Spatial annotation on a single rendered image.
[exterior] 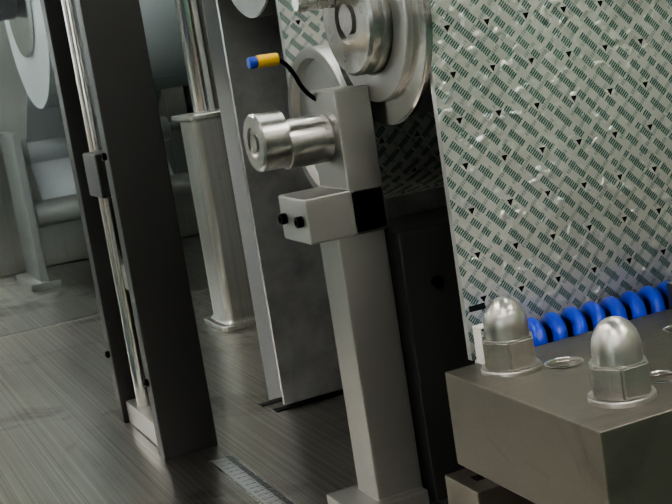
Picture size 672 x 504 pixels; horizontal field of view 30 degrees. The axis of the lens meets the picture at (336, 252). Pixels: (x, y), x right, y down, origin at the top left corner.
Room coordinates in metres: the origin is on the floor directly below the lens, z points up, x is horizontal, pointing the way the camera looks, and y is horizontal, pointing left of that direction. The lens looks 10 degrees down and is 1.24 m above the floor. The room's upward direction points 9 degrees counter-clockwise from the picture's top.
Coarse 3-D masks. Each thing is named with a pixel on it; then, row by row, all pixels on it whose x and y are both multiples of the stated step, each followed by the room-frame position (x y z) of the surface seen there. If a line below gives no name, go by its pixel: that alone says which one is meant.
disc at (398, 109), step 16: (416, 0) 0.78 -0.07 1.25; (416, 16) 0.78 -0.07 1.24; (416, 32) 0.78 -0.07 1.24; (432, 32) 0.78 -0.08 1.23; (416, 48) 0.79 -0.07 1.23; (432, 48) 0.78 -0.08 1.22; (416, 64) 0.79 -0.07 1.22; (416, 80) 0.79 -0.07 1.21; (400, 96) 0.82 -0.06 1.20; (416, 96) 0.80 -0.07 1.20; (384, 112) 0.84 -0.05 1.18; (400, 112) 0.82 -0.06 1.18
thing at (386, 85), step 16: (400, 0) 0.79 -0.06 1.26; (400, 16) 0.79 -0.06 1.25; (400, 32) 0.79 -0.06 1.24; (400, 48) 0.80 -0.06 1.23; (400, 64) 0.80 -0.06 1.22; (352, 80) 0.87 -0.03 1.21; (368, 80) 0.85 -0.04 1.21; (384, 80) 0.82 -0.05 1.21; (400, 80) 0.80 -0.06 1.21; (384, 96) 0.83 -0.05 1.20
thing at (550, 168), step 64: (576, 64) 0.83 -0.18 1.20; (640, 64) 0.85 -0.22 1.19; (448, 128) 0.79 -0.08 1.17; (512, 128) 0.80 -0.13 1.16; (576, 128) 0.82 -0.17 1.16; (640, 128) 0.84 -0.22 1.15; (448, 192) 0.78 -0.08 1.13; (512, 192) 0.80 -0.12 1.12; (576, 192) 0.82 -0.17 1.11; (640, 192) 0.84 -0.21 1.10; (512, 256) 0.80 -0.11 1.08; (576, 256) 0.82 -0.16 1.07; (640, 256) 0.84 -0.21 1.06
